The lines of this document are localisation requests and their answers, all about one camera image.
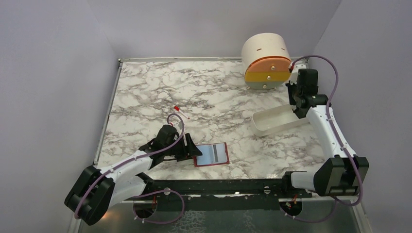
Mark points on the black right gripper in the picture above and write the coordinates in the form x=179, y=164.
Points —
x=291, y=85

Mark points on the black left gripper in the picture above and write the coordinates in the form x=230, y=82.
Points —
x=192, y=150

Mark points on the red card holder wallet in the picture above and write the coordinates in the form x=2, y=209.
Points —
x=205, y=159

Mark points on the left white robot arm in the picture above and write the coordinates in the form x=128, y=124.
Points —
x=98, y=189

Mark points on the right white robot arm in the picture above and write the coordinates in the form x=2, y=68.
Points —
x=343, y=172

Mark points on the white plastic tray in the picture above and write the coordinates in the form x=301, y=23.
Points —
x=275, y=120

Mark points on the red capped white marker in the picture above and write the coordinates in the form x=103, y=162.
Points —
x=181, y=112

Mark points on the round pastel drawer organizer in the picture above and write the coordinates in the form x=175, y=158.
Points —
x=265, y=60

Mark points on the black mounting rail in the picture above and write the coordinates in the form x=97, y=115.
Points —
x=216, y=195

